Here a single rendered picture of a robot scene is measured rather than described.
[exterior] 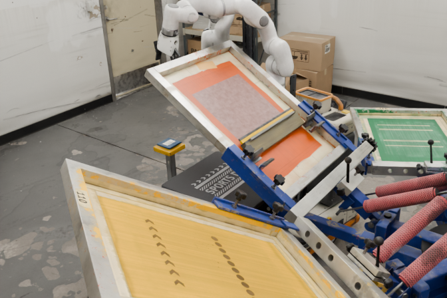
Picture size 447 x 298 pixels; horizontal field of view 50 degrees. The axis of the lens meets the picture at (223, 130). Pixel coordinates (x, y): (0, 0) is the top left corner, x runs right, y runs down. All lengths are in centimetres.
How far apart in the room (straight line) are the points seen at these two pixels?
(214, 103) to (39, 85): 374
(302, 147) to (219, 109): 40
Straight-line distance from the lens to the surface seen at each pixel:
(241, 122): 206
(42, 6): 556
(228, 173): 242
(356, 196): 199
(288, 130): 213
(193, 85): 212
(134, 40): 647
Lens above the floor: 214
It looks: 24 degrees down
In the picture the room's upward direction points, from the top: 2 degrees counter-clockwise
